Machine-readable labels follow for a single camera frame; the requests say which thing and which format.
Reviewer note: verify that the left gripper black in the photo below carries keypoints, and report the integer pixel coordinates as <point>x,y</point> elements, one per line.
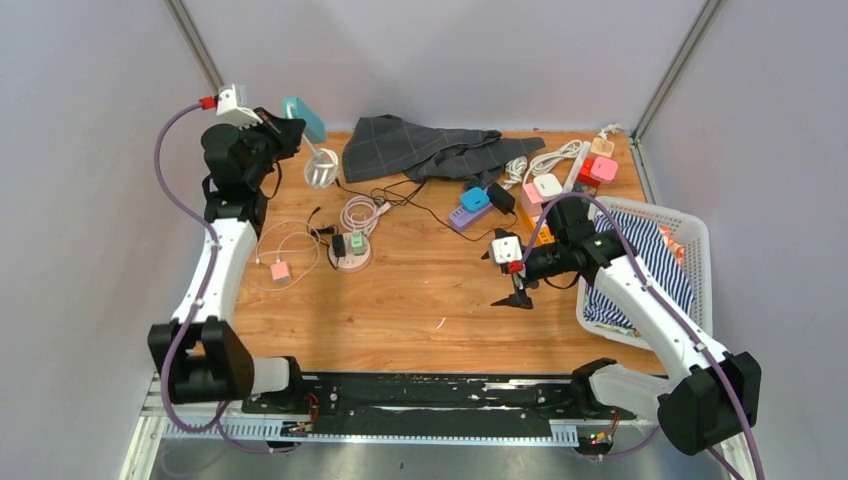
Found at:
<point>283,133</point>

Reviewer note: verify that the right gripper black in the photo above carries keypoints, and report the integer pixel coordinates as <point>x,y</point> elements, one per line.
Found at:
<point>519,299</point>

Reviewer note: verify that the teal power strip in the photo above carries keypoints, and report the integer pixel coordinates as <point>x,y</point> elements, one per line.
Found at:
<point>315,129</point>

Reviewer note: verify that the green plug adapter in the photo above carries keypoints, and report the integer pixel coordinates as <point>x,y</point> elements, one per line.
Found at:
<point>358,243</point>

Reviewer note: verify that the pink USB charger plug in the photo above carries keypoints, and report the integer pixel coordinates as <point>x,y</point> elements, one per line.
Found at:
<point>280,272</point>

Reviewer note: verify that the round pink power socket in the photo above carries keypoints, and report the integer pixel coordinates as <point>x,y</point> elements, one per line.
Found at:
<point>350,264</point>

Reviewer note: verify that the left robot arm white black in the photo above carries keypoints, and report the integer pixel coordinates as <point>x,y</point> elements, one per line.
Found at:
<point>197,353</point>

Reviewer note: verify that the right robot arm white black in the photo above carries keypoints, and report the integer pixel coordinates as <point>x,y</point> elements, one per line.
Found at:
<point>708,394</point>

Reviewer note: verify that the pink cube socket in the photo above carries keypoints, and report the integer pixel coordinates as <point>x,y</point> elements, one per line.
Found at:
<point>532,202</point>

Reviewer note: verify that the blue square plug adapter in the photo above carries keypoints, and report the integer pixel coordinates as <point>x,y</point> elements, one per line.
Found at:
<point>474,199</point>

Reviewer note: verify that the white square plug adapter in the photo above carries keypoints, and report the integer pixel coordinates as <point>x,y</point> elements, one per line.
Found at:
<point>547,186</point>

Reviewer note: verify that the red plug adapter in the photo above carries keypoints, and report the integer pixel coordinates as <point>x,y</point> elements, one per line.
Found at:
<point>584,175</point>

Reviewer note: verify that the black plug on round socket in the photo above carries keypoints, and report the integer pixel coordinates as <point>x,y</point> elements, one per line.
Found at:
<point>338,246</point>

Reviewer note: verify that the pink square plug adapter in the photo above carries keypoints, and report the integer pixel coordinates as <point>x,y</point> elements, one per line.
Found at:
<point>603,169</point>

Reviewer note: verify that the black power adapter brick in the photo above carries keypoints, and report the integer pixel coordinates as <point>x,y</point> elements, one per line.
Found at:
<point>500,198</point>

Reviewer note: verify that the purple USB power strip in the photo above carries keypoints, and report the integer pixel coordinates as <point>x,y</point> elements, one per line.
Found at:
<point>461,219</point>

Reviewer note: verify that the dark grey checked cloth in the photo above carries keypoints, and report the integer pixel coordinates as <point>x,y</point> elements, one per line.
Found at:
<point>386,145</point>

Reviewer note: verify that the long white power strip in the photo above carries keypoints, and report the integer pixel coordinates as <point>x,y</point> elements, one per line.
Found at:
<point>570,180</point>

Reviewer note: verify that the blue white striped cloth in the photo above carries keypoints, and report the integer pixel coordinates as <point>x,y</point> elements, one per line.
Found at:
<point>662,257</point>

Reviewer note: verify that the beige tag adapter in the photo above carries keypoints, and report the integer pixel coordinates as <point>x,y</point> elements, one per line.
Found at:
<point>601,147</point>

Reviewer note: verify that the white plastic basket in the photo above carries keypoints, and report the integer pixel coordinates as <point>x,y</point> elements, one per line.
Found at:
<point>687,231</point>

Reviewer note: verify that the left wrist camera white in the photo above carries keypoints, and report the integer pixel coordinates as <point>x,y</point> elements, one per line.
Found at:
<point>233,108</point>

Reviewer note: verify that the black mounting base rail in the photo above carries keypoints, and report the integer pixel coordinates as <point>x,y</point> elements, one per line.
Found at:
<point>442,405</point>

